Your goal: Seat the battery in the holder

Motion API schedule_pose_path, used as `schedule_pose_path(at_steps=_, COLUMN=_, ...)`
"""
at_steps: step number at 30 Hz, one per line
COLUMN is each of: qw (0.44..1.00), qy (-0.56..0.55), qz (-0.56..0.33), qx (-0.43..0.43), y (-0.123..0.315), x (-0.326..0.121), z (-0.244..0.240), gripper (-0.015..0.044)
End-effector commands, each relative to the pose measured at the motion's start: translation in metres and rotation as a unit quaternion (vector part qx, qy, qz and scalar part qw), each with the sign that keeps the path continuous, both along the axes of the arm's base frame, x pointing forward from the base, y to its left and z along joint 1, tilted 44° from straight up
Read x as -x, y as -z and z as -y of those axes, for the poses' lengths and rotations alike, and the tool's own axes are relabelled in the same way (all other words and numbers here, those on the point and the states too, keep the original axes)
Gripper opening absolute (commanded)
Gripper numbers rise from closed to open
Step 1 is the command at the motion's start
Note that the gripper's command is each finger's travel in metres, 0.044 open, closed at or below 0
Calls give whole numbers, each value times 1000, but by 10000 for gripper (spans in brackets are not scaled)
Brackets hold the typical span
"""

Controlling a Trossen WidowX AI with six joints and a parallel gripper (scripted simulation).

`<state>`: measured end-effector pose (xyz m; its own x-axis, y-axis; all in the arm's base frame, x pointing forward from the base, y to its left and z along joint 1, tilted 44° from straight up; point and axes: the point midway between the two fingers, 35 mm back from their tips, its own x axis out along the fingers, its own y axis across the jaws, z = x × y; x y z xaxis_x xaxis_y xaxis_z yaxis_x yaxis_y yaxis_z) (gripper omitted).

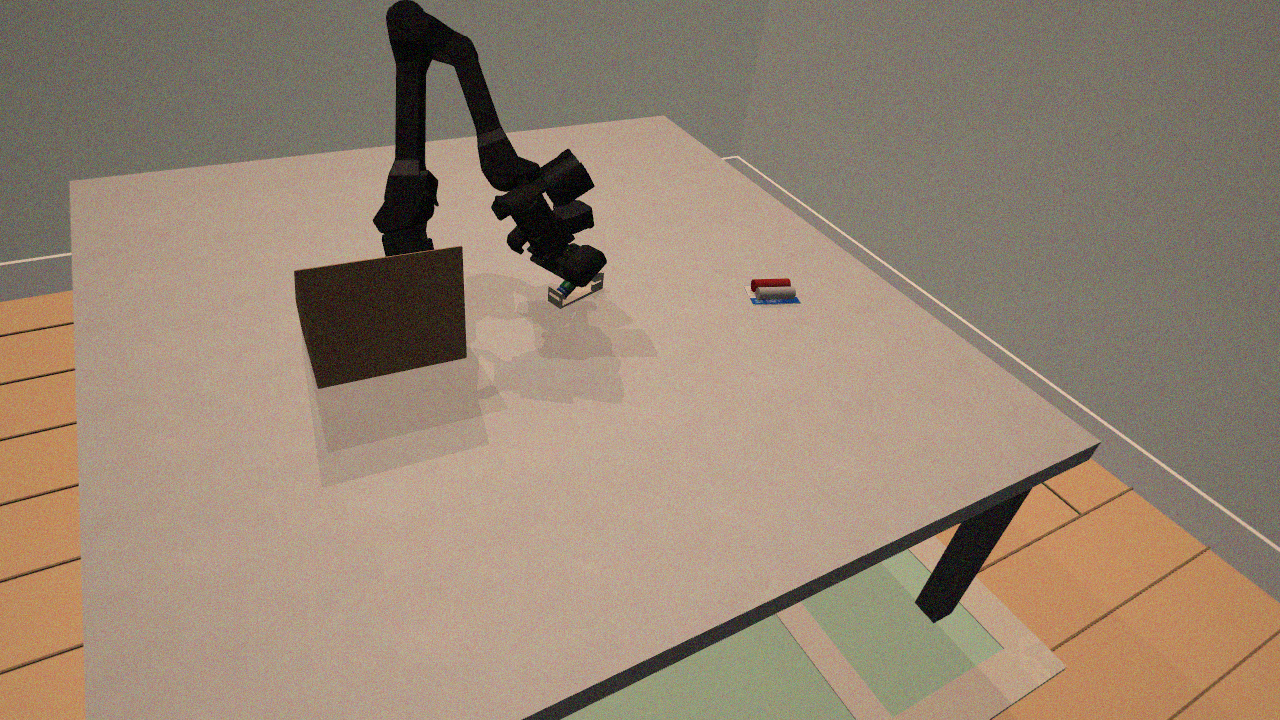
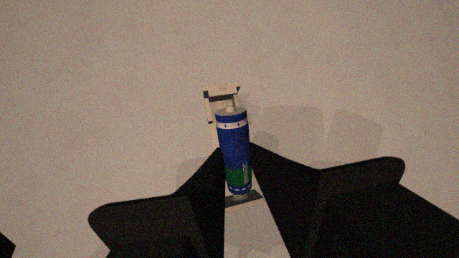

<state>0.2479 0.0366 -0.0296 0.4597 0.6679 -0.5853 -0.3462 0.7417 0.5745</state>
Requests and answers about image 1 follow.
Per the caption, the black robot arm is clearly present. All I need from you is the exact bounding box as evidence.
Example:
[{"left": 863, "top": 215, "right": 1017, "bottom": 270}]
[{"left": 372, "top": 0, "right": 595, "bottom": 258}]

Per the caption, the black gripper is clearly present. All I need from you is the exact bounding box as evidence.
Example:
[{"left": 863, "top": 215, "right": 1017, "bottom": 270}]
[{"left": 507, "top": 211, "right": 607, "bottom": 287}]

